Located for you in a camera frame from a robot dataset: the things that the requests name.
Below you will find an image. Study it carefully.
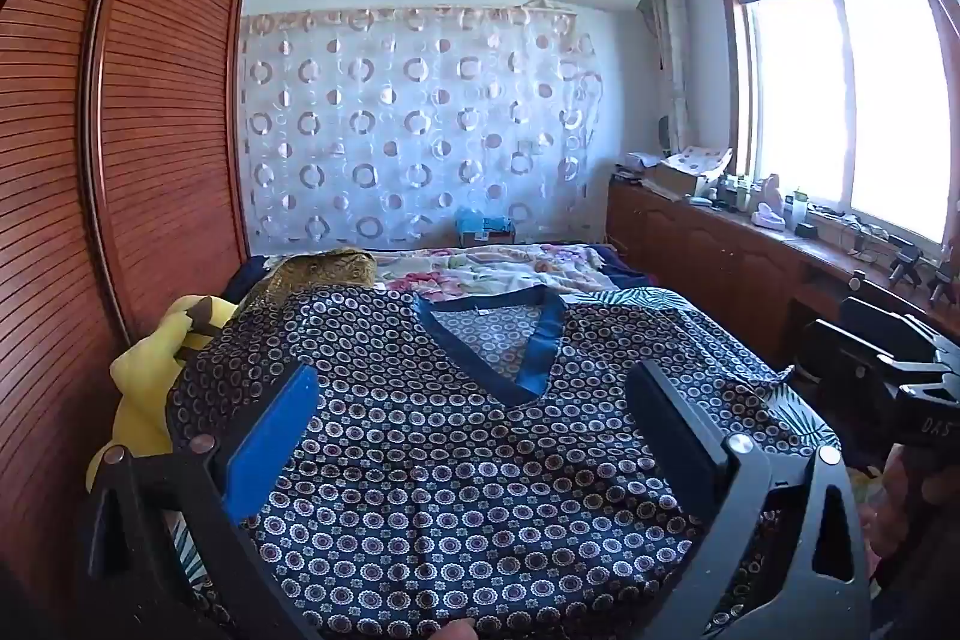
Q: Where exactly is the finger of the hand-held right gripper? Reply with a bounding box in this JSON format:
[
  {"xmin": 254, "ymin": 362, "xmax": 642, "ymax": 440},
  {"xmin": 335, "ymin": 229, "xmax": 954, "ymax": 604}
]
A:
[
  {"xmin": 795, "ymin": 319, "xmax": 901, "ymax": 405},
  {"xmin": 838, "ymin": 296, "xmax": 942, "ymax": 357}
]

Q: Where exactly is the sheer circle-patterned curtain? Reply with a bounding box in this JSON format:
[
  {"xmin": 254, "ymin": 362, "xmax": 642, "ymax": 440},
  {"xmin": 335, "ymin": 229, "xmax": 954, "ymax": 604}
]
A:
[{"xmin": 240, "ymin": 2, "xmax": 605, "ymax": 251}]

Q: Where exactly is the blue box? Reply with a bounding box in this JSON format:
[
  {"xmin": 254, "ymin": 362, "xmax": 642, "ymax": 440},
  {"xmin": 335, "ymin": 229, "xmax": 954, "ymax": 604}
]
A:
[{"xmin": 454, "ymin": 206, "xmax": 518, "ymax": 247}]

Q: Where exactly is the navy circle-patterned shirt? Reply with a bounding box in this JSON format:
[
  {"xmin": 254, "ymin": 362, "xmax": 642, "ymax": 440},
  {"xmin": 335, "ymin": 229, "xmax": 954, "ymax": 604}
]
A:
[{"xmin": 169, "ymin": 284, "xmax": 796, "ymax": 640}]

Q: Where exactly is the cardboard box with patterned paper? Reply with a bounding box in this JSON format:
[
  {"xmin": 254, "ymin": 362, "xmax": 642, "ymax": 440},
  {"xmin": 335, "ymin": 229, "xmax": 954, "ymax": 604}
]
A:
[{"xmin": 645, "ymin": 147, "xmax": 734, "ymax": 199}]

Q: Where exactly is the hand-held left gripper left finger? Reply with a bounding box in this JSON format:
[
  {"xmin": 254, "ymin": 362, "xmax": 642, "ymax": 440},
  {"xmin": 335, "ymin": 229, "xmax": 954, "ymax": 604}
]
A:
[{"xmin": 86, "ymin": 361, "xmax": 323, "ymax": 640}]

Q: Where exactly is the wooden louvered wardrobe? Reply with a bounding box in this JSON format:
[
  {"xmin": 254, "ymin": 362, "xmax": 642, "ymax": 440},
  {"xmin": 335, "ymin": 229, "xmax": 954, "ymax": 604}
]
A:
[{"xmin": 0, "ymin": 0, "xmax": 256, "ymax": 581}]

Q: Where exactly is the golden patterned pillow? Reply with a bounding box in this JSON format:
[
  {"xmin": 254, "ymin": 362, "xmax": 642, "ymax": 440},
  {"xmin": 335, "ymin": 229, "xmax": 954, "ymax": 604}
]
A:
[{"xmin": 240, "ymin": 250, "xmax": 376, "ymax": 319}]

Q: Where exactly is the bunched white curtain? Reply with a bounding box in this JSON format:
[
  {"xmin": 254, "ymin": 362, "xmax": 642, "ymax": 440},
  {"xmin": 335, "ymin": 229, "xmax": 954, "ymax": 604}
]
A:
[{"xmin": 646, "ymin": 0, "xmax": 687, "ymax": 154}]

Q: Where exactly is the navy blanket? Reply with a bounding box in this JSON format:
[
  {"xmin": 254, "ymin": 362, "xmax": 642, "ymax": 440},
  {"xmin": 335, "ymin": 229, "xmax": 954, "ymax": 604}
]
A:
[{"xmin": 598, "ymin": 242, "xmax": 657, "ymax": 290}]

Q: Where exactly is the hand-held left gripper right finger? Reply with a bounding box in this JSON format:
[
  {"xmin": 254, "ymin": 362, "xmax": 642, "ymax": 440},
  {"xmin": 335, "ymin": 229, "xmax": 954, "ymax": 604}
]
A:
[{"xmin": 624, "ymin": 359, "xmax": 871, "ymax": 640}]

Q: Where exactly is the yellow plush toy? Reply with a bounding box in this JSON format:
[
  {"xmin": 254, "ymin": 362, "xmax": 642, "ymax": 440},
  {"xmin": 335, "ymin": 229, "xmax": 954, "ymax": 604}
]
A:
[{"xmin": 86, "ymin": 293, "xmax": 241, "ymax": 491}]

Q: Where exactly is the leaf print bed sheet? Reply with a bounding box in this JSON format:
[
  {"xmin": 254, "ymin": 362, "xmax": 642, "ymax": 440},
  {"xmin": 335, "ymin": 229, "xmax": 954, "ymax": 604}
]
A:
[{"xmin": 577, "ymin": 284, "xmax": 841, "ymax": 457}]

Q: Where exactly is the window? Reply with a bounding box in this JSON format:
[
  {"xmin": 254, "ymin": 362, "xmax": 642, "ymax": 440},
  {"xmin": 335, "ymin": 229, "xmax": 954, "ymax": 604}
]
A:
[{"xmin": 720, "ymin": 0, "xmax": 960, "ymax": 251}]

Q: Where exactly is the white figurine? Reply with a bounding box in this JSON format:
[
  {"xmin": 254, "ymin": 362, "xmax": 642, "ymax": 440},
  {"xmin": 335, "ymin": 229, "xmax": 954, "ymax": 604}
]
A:
[{"xmin": 754, "ymin": 175, "xmax": 787, "ymax": 232}]

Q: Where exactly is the floral blanket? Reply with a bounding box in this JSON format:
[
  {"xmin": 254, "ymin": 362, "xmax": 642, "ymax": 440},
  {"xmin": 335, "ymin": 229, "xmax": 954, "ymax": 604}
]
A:
[{"xmin": 371, "ymin": 242, "xmax": 608, "ymax": 300}]

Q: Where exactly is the long wooden cabinet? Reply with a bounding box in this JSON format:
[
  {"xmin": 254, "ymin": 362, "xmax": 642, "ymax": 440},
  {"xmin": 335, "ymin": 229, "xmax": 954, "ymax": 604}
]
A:
[{"xmin": 606, "ymin": 175, "xmax": 960, "ymax": 371}]

